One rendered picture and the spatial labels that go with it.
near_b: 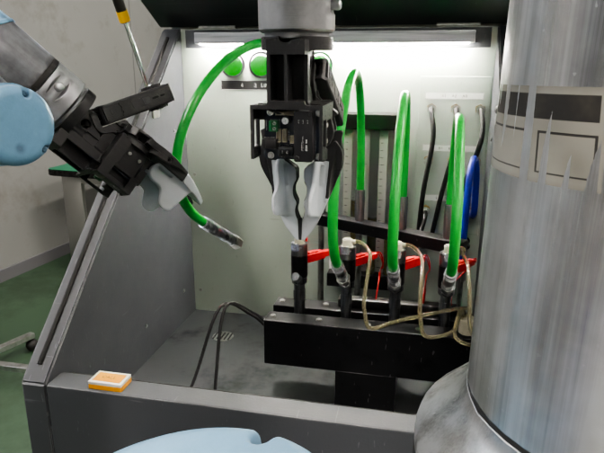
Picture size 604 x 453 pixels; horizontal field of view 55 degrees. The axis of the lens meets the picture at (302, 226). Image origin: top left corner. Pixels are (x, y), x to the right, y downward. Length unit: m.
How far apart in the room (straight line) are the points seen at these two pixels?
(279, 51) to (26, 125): 0.24
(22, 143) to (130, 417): 0.44
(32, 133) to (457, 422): 0.49
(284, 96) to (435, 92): 0.65
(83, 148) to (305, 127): 0.32
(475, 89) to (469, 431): 1.02
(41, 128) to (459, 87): 0.80
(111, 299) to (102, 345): 0.08
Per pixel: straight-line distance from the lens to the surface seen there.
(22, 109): 0.59
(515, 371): 0.17
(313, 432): 0.80
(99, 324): 1.02
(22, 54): 0.75
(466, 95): 1.18
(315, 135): 0.57
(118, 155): 0.77
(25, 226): 4.35
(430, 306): 1.01
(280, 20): 0.57
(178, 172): 0.81
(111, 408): 0.89
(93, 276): 0.99
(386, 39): 1.15
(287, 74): 0.56
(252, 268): 1.31
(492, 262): 0.17
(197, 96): 0.85
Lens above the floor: 1.39
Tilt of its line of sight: 16 degrees down
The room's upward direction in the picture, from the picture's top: straight up
